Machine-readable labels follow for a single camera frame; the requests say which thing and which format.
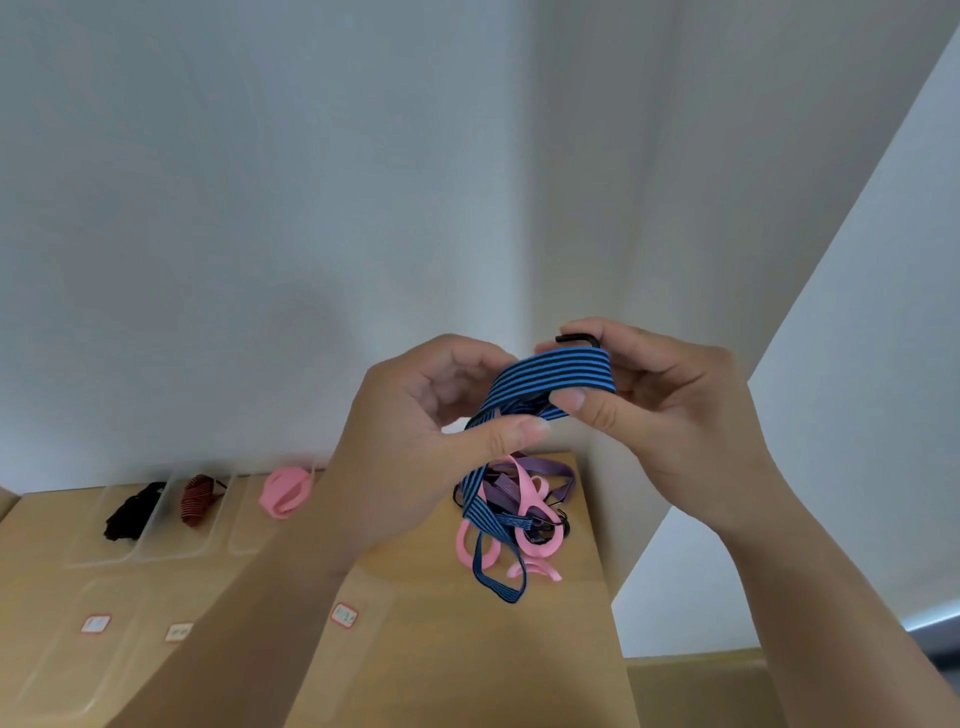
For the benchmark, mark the person's right hand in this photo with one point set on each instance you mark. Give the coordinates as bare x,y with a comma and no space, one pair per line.
697,427

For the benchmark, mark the person's left hand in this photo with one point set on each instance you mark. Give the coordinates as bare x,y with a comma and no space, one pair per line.
390,450

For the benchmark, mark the person's right thumb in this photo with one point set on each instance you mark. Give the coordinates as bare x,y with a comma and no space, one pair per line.
596,412

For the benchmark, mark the person's left thumb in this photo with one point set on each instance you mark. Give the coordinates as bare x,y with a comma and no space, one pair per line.
499,442

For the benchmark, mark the person's right forearm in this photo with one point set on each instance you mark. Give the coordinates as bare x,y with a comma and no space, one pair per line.
825,637

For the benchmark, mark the person's left forearm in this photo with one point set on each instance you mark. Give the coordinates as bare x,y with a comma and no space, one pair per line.
255,630

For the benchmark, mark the white red-bordered label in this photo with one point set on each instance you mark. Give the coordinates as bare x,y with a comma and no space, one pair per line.
344,615
178,632
96,624

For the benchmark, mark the clear plastic tray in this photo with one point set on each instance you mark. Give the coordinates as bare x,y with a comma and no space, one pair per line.
244,536
105,555
52,667
169,544

